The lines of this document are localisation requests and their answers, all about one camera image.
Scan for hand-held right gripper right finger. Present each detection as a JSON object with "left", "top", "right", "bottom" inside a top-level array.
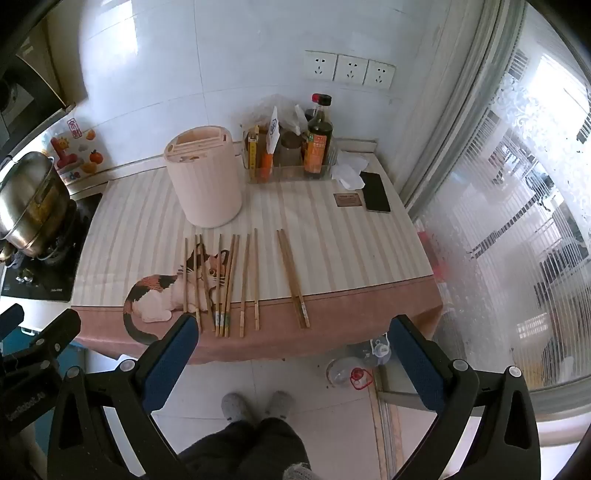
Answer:
[{"left": 388, "top": 315, "right": 542, "bottom": 480}]

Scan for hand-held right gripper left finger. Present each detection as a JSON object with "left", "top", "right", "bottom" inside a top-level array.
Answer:
[{"left": 46, "top": 314, "right": 200, "bottom": 480}]

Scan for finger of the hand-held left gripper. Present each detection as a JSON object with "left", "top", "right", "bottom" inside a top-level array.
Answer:
[
  {"left": 0, "top": 304, "right": 25, "bottom": 344},
  {"left": 21, "top": 308, "right": 82, "bottom": 365}
]

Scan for row of wooden chopsticks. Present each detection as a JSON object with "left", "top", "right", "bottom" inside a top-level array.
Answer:
[{"left": 183, "top": 228, "right": 311, "bottom": 337}]

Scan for pink utensil holder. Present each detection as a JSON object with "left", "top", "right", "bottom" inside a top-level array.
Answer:
[{"left": 165, "top": 124, "right": 243, "bottom": 228}]

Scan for black gas stove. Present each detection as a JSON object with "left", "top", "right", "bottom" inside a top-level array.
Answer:
[{"left": 0, "top": 191, "right": 103, "bottom": 304}]

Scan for clear plastic bottle red cap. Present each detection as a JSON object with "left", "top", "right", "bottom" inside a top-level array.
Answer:
[{"left": 325, "top": 355, "right": 375, "bottom": 393}]

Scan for grey slipper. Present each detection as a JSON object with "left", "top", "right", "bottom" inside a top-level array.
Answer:
[
  {"left": 221, "top": 392, "right": 253, "bottom": 424},
  {"left": 264, "top": 390, "right": 296, "bottom": 419}
]

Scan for stainless steel pot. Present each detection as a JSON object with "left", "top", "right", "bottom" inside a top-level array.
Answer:
[{"left": 0, "top": 152, "right": 77, "bottom": 258}]

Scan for person's dark trousers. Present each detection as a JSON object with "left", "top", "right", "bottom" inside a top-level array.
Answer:
[{"left": 177, "top": 414, "right": 311, "bottom": 480}]

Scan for striped cat print tablecloth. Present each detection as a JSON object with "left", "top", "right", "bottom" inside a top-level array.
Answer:
[{"left": 70, "top": 154, "right": 444, "bottom": 365}]

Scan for ribbed glass sliding door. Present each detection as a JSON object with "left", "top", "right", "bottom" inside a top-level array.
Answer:
[{"left": 397, "top": 0, "right": 591, "bottom": 444}]

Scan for black smartphone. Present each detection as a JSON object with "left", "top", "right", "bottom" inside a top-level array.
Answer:
[{"left": 359, "top": 172, "right": 392, "bottom": 213}]

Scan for white paper tissue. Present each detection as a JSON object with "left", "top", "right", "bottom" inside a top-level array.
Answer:
[{"left": 331, "top": 151, "right": 371, "bottom": 191}]

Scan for yellow seasoning box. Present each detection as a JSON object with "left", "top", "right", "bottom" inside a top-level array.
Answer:
[{"left": 246, "top": 126, "right": 260, "bottom": 184}]

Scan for clear plastic organizer tray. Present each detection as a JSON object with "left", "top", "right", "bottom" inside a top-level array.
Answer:
[{"left": 243, "top": 134, "right": 339, "bottom": 184}]

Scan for dark soy sauce bottle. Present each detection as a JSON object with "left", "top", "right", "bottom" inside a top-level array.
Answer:
[{"left": 302, "top": 93, "right": 334, "bottom": 181}]

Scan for range hood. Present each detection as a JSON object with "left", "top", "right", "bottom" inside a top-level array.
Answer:
[{"left": 0, "top": 18, "right": 77, "bottom": 155}]

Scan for brown lid glass jar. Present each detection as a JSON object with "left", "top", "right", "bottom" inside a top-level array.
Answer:
[{"left": 279, "top": 131, "right": 304, "bottom": 168}]

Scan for white blue seasoning packet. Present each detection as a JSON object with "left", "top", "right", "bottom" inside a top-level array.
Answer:
[{"left": 265, "top": 106, "right": 283, "bottom": 154}]

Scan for clear plastic bag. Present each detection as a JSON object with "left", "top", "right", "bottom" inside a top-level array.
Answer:
[{"left": 249, "top": 94, "right": 315, "bottom": 136}]

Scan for fruit wall sticker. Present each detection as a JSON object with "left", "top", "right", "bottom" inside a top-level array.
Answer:
[{"left": 45, "top": 117, "right": 105, "bottom": 186}]

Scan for white wall socket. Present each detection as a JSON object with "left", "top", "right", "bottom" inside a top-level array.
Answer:
[
  {"left": 334, "top": 54, "right": 369, "bottom": 86},
  {"left": 304, "top": 51, "right": 337, "bottom": 82},
  {"left": 364, "top": 59, "right": 396, "bottom": 90}
]

